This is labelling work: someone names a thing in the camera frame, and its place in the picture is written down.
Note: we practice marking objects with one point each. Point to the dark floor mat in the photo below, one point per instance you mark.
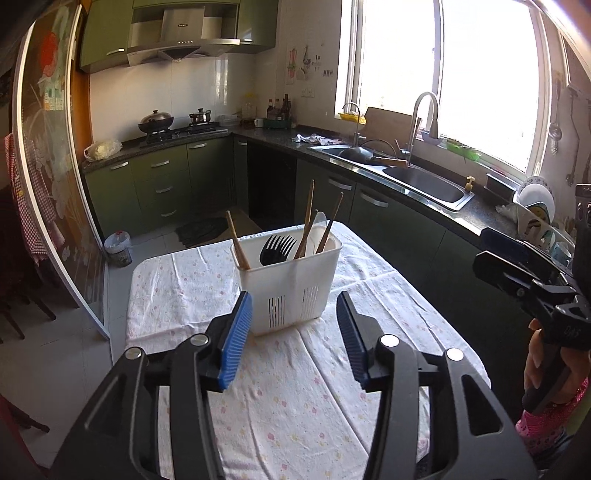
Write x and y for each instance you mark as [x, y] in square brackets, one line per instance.
[203, 230]

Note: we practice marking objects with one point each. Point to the yellow plastic container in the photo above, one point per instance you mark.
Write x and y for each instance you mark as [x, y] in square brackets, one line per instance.
[351, 118]

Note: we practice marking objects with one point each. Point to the white plastic spoon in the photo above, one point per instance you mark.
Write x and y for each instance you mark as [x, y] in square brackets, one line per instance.
[319, 228]

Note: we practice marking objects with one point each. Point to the white patterned plate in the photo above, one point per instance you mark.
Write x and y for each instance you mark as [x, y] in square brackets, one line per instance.
[538, 194]

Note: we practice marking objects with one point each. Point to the tall steel faucet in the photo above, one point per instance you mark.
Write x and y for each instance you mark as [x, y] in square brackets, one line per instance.
[427, 96]

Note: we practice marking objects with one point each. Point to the black plastic fork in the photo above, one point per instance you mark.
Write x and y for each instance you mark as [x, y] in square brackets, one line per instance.
[274, 249]

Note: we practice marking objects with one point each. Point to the green upper kitchen cabinets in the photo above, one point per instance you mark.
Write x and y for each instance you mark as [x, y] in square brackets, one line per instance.
[101, 32]

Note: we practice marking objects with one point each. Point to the small steel faucet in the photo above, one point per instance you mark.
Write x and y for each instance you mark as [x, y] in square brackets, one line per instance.
[356, 138]

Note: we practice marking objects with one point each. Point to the small trash bin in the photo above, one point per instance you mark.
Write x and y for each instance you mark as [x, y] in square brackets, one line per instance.
[119, 249]

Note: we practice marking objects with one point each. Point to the white dish rack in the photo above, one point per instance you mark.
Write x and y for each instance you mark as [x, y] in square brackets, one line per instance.
[526, 226]

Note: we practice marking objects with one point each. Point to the white wall socket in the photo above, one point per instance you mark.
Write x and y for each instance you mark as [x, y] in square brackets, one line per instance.
[308, 93]

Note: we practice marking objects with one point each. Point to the white plastic bag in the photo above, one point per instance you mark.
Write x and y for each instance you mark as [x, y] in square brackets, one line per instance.
[104, 151]

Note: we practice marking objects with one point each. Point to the steel range hood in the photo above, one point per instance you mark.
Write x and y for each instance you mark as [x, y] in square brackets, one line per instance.
[180, 23]

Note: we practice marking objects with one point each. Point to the wall sticker with utensils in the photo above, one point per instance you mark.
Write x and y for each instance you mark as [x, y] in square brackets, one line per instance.
[292, 64]

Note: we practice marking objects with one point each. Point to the small steel pot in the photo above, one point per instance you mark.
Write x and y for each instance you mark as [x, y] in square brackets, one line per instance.
[201, 117]

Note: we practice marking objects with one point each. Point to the patterned glass sliding door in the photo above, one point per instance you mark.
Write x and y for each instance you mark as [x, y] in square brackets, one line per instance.
[55, 184]

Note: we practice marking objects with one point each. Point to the white floral tablecloth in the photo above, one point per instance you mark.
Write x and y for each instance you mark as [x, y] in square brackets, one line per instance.
[286, 392]

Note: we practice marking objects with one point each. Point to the kitchen window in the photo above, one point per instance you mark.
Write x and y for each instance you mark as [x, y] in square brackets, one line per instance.
[485, 69]

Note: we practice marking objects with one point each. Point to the dark wooden chair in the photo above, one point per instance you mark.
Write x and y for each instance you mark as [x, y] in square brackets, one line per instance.
[18, 286]

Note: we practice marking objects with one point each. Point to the steel double sink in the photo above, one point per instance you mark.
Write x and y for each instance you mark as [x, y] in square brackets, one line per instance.
[429, 184]

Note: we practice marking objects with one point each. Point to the black box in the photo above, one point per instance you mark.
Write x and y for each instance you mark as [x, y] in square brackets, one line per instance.
[498, 184]

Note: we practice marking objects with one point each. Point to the red checked cloth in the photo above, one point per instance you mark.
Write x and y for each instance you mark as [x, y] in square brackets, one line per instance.
[32, 207]

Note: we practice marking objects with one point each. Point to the person's right hand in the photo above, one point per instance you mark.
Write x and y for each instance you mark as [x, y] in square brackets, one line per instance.
[534, 355]

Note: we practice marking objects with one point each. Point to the white plastic utensil basket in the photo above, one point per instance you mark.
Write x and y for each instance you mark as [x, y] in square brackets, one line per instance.
[286, 286]

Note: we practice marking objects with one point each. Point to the row of sauce bottles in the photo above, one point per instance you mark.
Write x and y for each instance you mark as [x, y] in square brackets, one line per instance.
[281, 108]

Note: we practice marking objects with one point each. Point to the black gas stove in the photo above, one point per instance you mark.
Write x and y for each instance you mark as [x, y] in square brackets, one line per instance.
[184, 133]

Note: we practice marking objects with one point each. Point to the wooden chopstick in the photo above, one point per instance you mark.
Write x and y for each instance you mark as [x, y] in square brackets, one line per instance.
[308, 233]
[238, 242]
[330, 219]
[306, 212]

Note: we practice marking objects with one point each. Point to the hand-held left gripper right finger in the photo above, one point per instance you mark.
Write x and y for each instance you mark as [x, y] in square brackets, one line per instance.
[353, 341]

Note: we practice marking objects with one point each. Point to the wooden cutting board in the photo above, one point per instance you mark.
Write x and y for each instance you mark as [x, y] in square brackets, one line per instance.
[388, 127]

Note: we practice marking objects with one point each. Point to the black wok with lid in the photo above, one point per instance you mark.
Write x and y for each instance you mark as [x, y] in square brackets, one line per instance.
[156, 122]

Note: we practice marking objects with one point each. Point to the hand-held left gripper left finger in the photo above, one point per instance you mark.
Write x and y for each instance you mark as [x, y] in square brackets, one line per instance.
[238, 337]

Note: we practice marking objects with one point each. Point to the green kitchen cabinets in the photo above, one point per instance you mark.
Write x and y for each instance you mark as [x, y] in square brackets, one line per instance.
[101, 32]
[157, 180]

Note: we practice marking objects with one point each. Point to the hanging metal utensil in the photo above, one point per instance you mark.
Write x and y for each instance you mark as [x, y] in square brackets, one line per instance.
[575, 138]

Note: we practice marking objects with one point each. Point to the clear plastic food box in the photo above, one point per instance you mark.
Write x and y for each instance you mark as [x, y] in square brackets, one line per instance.
[228, 121]

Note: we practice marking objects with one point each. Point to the green plastic container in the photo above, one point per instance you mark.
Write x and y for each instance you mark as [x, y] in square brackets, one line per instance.
[461, 150]

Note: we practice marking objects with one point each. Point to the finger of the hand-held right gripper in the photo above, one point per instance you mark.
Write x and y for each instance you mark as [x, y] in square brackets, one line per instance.
[505, 240]
[503, 272]

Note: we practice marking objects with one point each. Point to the person's right forearm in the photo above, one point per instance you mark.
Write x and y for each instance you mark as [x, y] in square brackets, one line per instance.
[540, 429]

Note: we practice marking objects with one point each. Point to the green lower kitchen cabinets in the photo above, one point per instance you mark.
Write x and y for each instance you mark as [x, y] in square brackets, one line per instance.
[157, 180]

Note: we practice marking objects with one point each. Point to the hanging metal ladle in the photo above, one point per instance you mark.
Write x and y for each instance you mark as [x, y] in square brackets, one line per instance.
[555, 131]

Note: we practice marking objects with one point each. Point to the clear plastic jar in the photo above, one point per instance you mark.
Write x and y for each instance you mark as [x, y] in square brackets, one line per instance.
[249, 107]

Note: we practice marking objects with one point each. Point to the small brass tap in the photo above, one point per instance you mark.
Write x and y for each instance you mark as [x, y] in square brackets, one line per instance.
[470, 183]

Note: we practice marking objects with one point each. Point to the crumpled grey cloth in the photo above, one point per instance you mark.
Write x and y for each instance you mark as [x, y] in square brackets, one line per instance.
[307, 137]

